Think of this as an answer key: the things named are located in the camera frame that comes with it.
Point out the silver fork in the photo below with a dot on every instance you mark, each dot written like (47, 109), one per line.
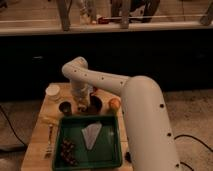
(49, 146)

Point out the green plastic tray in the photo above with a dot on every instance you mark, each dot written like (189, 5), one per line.
(106, 152)

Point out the white folded cloth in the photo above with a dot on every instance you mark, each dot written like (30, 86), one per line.
(90, 134)

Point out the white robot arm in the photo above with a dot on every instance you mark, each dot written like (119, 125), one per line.
(148, 129)

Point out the orange cup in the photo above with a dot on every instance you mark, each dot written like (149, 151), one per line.
(114, 105)

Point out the small dark cup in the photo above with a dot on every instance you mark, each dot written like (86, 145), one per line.
(65, 108)

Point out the white round container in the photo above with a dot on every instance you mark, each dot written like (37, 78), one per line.
(53, 92)

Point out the yellow banana piece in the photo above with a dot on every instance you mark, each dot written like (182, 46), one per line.
(49, 120)

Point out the bunch of dark grapes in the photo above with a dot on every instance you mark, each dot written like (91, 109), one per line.
(67, 148)

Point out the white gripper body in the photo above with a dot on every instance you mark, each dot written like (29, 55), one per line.
(81, 97)

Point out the small black object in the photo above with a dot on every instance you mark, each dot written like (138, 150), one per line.
(127, 157)

